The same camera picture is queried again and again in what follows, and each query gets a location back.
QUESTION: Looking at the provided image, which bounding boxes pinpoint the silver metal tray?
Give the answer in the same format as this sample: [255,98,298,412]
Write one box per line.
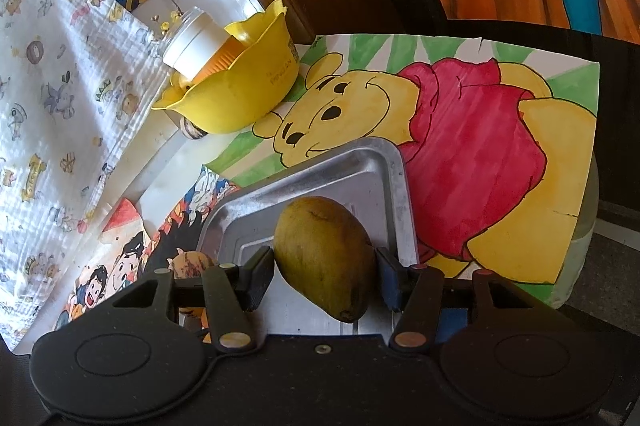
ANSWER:
[196,138,419,337]

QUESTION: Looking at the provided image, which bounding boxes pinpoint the green yellow mango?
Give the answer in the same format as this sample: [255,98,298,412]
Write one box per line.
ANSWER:
[272,197,376,323]

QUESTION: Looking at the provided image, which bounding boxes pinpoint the anime characters drawing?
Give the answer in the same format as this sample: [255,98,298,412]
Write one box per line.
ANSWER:
[53,167,238,330]

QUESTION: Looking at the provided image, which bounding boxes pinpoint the white lidded jar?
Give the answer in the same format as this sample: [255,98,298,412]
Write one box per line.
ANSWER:
[158,7,246,86]

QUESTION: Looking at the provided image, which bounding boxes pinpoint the Winnie the Pooh drawing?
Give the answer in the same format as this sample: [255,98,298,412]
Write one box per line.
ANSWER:
[210,34,600,307]

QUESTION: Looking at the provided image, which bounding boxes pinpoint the white cartoon print curtain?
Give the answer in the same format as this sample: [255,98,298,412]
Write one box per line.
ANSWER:
[1,0,167,348]

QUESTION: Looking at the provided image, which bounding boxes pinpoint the yellow plastic bowl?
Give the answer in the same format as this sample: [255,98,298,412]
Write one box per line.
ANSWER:
[152,0,299,134]

